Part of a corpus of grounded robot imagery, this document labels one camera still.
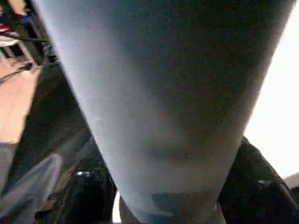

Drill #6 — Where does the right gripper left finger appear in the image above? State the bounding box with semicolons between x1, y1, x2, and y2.
58;140;117;224

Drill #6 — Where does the white metal rack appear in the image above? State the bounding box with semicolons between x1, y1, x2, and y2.
0;35;39;68

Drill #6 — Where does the white plastic table top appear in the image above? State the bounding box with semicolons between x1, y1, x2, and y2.
242;7;299;189

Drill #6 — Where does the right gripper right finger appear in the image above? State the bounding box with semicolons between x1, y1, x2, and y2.
217;135;299;224

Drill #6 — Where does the white plastic table leg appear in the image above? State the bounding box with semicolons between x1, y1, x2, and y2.
32;0;299;224

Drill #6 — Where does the glossy black mat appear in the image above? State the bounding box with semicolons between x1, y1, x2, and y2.
0;58;117;224

